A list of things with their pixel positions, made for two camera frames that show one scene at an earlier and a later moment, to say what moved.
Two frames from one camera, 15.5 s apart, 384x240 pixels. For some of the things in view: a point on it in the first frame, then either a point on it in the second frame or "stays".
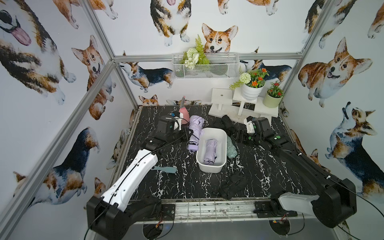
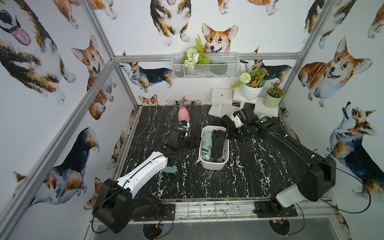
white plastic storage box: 212,150 stays
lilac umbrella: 210,152 → 219,160
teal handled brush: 168,169 stays
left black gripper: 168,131 → 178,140
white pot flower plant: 252,83 stays
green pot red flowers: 274,96 stays
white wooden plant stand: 223,103 stays
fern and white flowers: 195,56 stays
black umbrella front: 233,184 → 218,138
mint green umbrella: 231,150 → 206,145
